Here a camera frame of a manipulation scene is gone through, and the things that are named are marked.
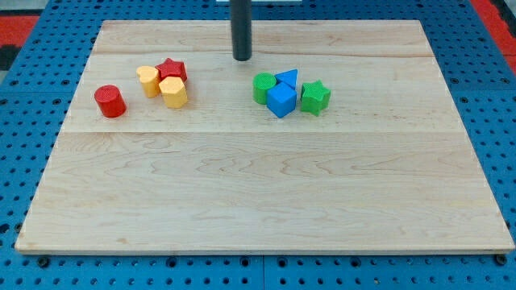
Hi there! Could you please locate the green star block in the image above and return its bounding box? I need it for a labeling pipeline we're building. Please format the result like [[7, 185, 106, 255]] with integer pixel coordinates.
[[301, 80, 331, 116]]

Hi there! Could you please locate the red star block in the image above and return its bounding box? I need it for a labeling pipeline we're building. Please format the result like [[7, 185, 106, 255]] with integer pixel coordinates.
[[156, 58, 188, 82]]

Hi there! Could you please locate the blue cube block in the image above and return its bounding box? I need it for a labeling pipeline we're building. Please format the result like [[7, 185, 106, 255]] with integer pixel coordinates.
[[266, 83, 297, 118]]

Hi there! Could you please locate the green cylinder block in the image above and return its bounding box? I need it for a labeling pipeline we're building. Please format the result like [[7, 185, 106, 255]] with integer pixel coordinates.
[[252, 72, 277, 105]]

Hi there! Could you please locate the blue triangle block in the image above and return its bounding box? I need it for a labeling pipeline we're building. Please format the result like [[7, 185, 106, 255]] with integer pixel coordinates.
[[274, 68, 298, 89]]

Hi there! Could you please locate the light wooden board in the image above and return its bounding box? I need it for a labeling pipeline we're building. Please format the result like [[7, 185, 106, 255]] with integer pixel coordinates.
[[15, 20, 514, 255]]

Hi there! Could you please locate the yellow hexagon block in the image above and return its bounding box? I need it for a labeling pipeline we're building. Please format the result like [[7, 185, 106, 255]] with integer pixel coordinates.
[[159, 77, 188, 109]]

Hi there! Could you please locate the yellow heart block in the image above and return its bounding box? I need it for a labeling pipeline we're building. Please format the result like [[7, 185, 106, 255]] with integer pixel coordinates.
[[136, 66, 160, 98]]

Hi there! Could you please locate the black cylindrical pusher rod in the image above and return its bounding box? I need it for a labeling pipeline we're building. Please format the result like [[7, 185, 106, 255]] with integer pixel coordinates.
[[229, 0, 252, 61]]

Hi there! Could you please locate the red cylinder block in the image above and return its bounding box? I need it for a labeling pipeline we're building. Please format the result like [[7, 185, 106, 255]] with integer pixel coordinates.
[[94, 85, 127, 118]]

